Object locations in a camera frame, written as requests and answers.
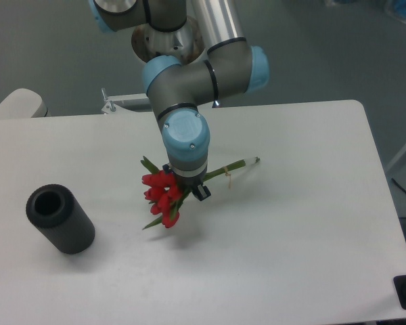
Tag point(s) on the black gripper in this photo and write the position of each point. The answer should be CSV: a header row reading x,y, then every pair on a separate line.
x,y
193,179

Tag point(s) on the red tulip bouquet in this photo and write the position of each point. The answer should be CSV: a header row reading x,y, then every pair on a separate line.
x,y
165,195

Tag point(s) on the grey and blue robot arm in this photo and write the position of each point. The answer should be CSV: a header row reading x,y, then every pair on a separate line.
x,y
175,89

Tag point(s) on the black ribbed cylindrical vase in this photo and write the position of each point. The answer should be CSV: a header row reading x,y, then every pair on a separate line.
x,y
56,213

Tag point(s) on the white chair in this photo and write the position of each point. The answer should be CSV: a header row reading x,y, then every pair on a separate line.
x,y
23,103

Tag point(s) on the blue items in clear bag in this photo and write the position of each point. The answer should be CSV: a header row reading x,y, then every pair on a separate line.
x,y
396,9

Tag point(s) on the white metal mounting bracket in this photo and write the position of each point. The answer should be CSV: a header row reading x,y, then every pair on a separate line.
x,y
125,101

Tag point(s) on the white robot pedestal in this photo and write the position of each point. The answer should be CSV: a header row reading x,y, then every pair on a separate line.
x,y
186,44

